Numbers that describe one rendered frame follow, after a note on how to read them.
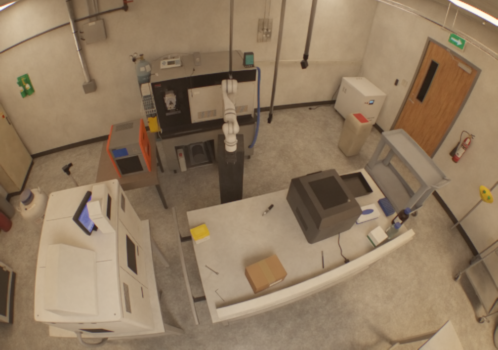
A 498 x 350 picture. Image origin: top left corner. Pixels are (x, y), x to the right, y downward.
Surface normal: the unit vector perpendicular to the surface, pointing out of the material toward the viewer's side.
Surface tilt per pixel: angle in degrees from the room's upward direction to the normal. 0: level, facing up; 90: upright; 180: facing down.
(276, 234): 0
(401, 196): 0
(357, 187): 0
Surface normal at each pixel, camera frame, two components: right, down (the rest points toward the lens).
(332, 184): 0.05, -0.69
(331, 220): 0.27, 0.10
